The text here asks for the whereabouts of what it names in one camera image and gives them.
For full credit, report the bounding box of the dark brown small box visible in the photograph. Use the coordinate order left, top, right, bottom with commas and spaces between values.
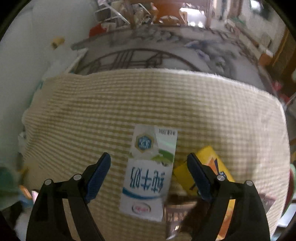
164, 194, 209, 240

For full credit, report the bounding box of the yellow iced tea carton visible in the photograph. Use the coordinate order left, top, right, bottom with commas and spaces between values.
173, 146, 235, 240

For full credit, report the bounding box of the white milk carton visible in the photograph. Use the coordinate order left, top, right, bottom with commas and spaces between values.
119, 125, 178, 222

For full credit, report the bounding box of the purple snack wrapper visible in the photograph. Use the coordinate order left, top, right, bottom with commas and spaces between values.
259, 193, 275, 213

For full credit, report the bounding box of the beige striped table cloth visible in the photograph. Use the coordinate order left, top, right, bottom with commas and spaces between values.
23, 69, 290, 240

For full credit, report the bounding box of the low tv cabinet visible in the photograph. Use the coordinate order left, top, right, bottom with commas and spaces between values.
225, 19, 273, 66

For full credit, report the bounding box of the white bottle yellow cap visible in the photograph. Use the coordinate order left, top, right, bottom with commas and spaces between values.
51, 37, 65, 50

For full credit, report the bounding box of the grey patterned floor rug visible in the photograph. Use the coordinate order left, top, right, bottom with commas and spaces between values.
71, 25, 275, 94

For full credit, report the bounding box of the red bag on floor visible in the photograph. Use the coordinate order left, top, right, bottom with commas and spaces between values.
89, 23, 107, 38

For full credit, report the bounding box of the wooden bench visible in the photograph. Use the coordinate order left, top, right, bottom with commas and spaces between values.
150, 1, 213, 29

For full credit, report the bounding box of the white magazine rack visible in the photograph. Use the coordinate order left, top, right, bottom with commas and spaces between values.
93, 1, 130, 25

